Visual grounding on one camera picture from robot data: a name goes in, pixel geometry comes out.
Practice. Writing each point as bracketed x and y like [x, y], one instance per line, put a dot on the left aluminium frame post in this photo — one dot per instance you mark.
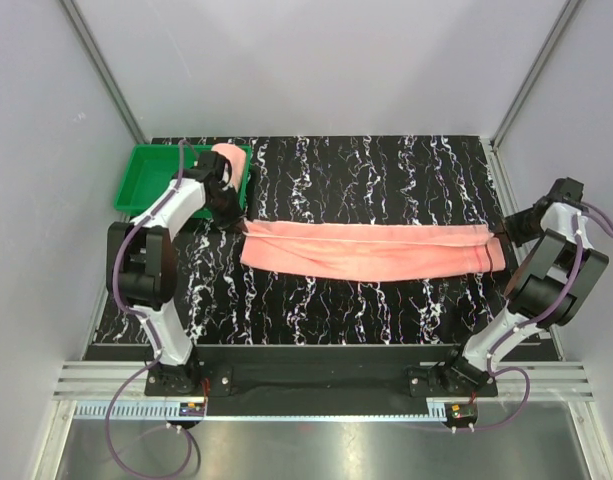
[93, 51]

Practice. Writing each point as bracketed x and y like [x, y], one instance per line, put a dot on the green plastic tray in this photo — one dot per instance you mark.
[149, 171]

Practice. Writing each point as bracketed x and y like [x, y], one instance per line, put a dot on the front aluminium rail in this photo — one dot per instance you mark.
[99, 389]

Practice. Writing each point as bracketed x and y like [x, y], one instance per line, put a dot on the right aluminium frame post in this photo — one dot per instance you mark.
[564, 19]

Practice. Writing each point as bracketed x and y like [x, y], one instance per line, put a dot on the pink towel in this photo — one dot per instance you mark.
[371, 253]
[237, 158]

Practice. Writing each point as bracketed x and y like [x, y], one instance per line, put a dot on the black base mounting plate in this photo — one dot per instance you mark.
[419, 371]

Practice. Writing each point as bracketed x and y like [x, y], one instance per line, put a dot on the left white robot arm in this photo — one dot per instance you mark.
[142, 261]

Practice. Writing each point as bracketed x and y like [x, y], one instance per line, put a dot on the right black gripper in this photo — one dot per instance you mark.
[511, 223]

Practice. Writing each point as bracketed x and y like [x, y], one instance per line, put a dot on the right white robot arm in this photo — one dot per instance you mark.
[548, 288]

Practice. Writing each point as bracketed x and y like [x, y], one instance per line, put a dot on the aluminium frame post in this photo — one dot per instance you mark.
[93, 51]
[564, 19]

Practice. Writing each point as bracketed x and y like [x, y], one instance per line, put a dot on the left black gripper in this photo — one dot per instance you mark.
[233, 221]

